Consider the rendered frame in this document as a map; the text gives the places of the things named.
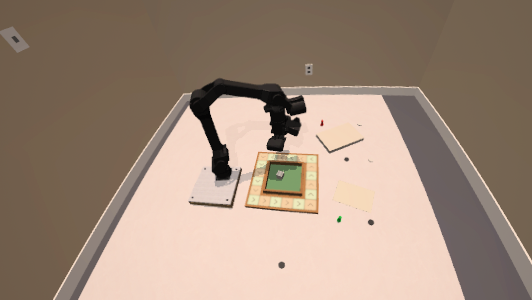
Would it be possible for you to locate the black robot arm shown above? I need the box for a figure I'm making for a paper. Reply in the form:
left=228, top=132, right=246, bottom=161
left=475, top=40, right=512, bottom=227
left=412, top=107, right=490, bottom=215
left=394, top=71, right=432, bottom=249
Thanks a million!
left=189, top=78, right=306, bottom=181

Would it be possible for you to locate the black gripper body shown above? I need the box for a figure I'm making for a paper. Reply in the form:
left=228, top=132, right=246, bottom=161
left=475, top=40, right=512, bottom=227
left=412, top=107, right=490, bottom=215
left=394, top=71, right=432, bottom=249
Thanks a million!
left=266, top=115, right=291, bottom=152

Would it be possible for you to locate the white die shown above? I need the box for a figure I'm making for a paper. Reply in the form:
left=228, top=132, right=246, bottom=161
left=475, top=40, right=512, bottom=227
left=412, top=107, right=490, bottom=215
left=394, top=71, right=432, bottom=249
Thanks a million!
left=276, top=170, right=284, bottom=180

